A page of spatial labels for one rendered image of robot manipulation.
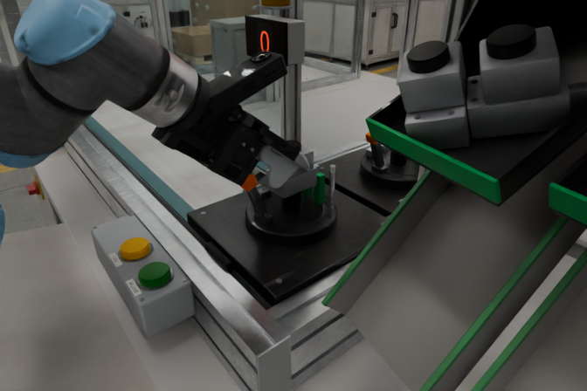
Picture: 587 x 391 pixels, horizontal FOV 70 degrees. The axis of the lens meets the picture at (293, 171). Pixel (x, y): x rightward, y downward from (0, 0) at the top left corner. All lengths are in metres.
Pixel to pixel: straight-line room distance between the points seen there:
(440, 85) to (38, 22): 0.31
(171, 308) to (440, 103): 0.41
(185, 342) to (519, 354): 0.42
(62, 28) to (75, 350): 0.44
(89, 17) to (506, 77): 0.32
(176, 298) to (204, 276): 0.04
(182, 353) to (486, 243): 0.41
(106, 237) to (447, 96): 0.53
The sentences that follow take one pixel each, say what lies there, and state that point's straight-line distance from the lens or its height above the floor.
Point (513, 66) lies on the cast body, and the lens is 0.31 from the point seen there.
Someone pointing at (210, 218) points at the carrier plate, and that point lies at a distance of 0.67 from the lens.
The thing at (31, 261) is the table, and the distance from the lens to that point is 0.87.
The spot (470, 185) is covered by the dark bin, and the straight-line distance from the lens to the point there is 0.31.
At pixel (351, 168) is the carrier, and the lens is 0.81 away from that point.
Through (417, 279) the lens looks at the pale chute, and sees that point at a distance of 0.45.
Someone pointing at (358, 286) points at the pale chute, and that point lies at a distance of 0.46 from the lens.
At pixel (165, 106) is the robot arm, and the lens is 0.44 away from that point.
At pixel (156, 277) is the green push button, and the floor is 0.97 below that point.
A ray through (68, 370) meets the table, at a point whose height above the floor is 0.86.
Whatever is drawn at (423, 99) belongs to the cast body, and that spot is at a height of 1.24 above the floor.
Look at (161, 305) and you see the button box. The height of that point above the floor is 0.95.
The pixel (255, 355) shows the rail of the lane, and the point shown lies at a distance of 0.48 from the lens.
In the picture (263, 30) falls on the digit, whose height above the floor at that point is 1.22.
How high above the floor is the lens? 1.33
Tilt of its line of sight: 27 degrees down
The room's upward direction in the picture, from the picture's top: straight up
